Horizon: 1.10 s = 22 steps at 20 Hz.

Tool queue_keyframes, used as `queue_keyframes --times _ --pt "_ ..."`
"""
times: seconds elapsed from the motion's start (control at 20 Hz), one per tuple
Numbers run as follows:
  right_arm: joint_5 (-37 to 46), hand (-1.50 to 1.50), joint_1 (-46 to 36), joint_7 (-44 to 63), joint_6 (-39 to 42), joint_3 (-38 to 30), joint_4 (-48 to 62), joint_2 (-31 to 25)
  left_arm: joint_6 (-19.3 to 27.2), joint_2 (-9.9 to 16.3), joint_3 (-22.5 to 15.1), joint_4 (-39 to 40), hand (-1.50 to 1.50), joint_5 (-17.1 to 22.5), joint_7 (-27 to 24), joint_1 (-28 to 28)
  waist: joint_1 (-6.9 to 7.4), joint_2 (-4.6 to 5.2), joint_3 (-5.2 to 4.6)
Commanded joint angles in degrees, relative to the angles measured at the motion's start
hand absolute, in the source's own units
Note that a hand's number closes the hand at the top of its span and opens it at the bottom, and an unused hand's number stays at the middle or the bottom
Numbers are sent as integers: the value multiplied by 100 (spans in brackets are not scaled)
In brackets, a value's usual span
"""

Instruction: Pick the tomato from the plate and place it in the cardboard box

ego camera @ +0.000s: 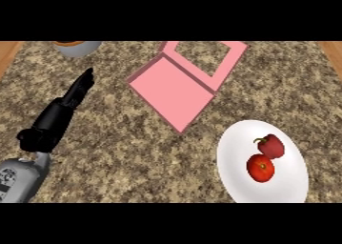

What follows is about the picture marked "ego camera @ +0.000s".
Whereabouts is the red tomato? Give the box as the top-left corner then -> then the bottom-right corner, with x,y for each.
246,153 -> 276,184

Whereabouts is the white oval plate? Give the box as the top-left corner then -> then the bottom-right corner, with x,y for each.
216,119 -> 310,204

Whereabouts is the grey cup with orange content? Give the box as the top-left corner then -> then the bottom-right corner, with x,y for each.
53,41 -> 104,58

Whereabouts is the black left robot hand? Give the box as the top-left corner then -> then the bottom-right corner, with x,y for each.
17,67 -> 97,154

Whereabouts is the red bell pepper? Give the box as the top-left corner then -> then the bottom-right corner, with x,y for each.
253,133 -> 287,160

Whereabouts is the pink open box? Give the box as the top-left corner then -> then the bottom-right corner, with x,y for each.
126,41 -> 251,134

